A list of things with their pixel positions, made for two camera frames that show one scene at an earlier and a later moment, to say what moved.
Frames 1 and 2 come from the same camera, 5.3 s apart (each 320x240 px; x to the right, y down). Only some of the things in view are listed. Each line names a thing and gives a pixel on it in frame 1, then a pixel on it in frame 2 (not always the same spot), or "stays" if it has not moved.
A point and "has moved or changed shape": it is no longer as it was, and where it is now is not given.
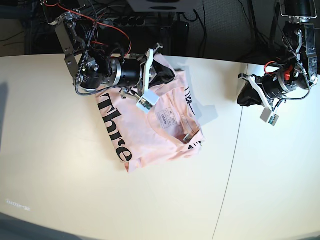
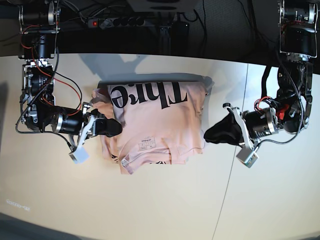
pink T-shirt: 172,128 has moved or changed shape
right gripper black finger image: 248,96 → 227,131
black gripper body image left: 128,72 → 72,123
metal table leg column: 165,39 stays
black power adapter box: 180,38 stays
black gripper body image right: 271,84 → 261,123
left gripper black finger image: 164,74 → 104,126
